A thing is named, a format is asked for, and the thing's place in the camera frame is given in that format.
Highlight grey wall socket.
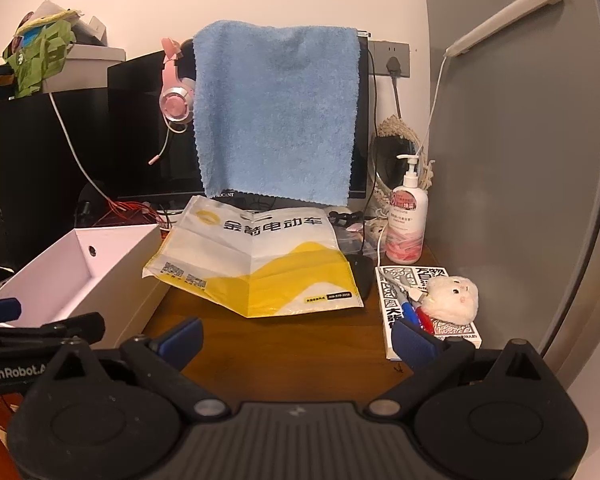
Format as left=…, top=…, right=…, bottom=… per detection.
left=367, top=39, right=411, bottom=80

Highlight blue pen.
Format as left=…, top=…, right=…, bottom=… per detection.
left=384, top=272, right=422, bottom=317

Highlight white plush toy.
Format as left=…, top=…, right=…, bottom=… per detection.
left=422, top=275, right=480, bottom=322

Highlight white lamp bar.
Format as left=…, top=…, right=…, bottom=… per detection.
left=444, top=0, right=565, bottom=57

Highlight white paper box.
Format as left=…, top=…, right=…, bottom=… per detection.
left=29, top=0, right=109, bottom=46

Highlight black and white book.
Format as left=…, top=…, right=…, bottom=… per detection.
left=374, top=264, right=483, bottom=361

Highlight white cardboard box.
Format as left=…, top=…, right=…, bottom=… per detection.
left=0, top=224, right=174, bottom=350

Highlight black computer mouse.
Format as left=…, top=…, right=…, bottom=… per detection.
left=343, top=254, right=376, bottom=299

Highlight clear plastic box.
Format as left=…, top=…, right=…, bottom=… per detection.
left=337, top=222, right=382, bottom=257

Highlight woven basket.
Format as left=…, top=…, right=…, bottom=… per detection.
left=367, top=114, right=437, bottom=222

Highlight blue towel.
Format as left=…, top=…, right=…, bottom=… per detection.
left=192, top=20, right=362, bottom=207

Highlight black clip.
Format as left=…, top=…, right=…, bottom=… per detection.
left=327, top=209, right=364, bottom=227

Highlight yellow and white plastic bag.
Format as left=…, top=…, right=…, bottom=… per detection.
left=142, top=195, right=365, bottom=320

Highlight black computer tower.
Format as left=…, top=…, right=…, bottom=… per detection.
left=0, top=87, right=112, bottom=272

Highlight green paper bag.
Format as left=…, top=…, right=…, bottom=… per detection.
left=2, top=7, right=77, bottom=97

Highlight black power plug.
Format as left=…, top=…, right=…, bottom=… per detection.
left=384, top=54, right=405, bottom=119

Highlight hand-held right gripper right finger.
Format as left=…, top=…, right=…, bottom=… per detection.
left=364, top=319, right=565, bottom=420

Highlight white storage box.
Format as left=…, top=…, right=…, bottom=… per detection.
left=42, top=42, right=127, bottom=94

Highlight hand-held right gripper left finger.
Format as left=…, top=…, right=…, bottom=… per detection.
left=32, top=316, right=229, bottom=421

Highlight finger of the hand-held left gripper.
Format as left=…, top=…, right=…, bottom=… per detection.
left=0, top=298, right=22, bottom=325
left=0, top=312, right=107, bottom=352

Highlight pink lotion pump bottle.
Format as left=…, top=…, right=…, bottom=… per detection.
left=382, top=153, right=430, bottom=265

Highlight red wires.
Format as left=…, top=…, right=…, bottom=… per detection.
left=94, top=199, right=167, bottom=227

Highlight pink headset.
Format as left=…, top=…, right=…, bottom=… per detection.
left=148, top=37, right=199, bottom=166

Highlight black monitor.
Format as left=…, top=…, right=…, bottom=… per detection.
left=106, top=30, right=372, bottom=206

